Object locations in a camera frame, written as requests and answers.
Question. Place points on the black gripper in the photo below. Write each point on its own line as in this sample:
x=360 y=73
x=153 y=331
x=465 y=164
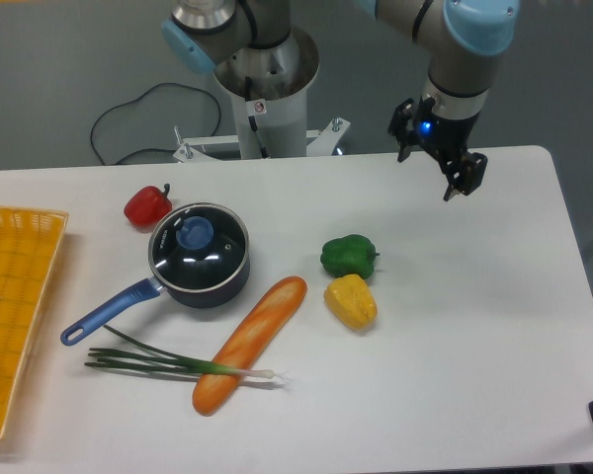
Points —
x=445 y=140

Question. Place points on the glass lid blue knob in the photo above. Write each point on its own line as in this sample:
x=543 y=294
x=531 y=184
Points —
x=199 y=248

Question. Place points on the dark saucepan blue handle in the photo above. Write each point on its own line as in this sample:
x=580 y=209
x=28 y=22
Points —
x=143 y=290

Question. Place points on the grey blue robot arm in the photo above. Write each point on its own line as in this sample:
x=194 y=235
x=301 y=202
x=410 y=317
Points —
x=466 y=40

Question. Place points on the green bell pepper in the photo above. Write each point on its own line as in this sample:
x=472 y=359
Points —
x=353 y=254

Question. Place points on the yellow bell pepper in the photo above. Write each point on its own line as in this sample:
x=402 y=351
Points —
x=350 y=300

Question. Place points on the orange baguette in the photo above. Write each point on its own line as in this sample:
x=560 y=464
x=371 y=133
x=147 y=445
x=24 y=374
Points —
x=255 y=332

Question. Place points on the red bell pepper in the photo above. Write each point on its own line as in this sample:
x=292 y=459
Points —
x=148 y=206

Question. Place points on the green spring onion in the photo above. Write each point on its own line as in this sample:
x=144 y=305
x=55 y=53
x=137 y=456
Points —
x=151 y=360

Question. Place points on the yellow woven basket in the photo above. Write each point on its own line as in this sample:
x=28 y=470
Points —
x=29 y=242

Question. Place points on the white pedestal base frame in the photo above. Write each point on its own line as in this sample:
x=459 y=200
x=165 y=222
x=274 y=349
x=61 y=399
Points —
x=217 y=144

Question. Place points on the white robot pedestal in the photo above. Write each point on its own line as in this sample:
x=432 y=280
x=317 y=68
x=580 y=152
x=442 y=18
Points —
x=268 y=93

